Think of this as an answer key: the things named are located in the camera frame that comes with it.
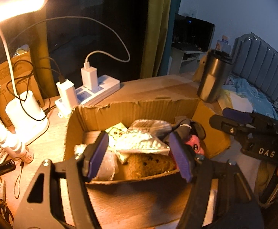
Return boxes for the pink plush toy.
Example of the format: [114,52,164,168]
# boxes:
[185,121,206,155]

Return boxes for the black monitor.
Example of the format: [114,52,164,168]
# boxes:
[172,14,216,52]

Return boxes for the brown cardboard box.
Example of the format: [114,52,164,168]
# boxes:
[63,74,232,185]

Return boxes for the black scissors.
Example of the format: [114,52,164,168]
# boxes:
[0,181,14,226]

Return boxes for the light blue blanket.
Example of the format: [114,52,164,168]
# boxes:
[222,76,278,120]

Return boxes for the white charger with black cable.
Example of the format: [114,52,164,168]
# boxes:
[6,57,79,122]

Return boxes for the white power strip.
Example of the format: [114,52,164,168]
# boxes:
[54,74,121,119]

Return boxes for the plastic water bottle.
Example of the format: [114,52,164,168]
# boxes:
[216,35,232,54]

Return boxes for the yellow curtain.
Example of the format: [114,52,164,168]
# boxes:
[140,0,171,79]

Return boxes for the grey padded headboard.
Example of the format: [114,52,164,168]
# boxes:
[232,33,278,103]

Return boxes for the black cylinder flashlight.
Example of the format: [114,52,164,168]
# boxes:
[0,159,16,175]

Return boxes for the brown plush toy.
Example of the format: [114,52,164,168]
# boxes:
[113,154,176,180]

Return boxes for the brown paper bag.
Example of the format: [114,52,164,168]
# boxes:
[0,52,45,127]

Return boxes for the white roll in plastic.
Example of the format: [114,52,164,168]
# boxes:
[74,144,119,181]

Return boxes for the yellow tissue pack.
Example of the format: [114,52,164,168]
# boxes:
[218,90,253,113]

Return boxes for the grey dotted sock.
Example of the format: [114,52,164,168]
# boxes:
[162,116,192,145]

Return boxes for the bag of cotton swabs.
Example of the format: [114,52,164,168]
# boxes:
[115,119,172,156]

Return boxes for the white desk lamp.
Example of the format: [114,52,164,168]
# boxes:
[0,0,50,146]

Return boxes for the white pill bottle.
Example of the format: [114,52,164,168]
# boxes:
[16,142,34,163]
[0,133,22,159]

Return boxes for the steel travel mug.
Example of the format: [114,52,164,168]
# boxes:
[197,49,233,103]

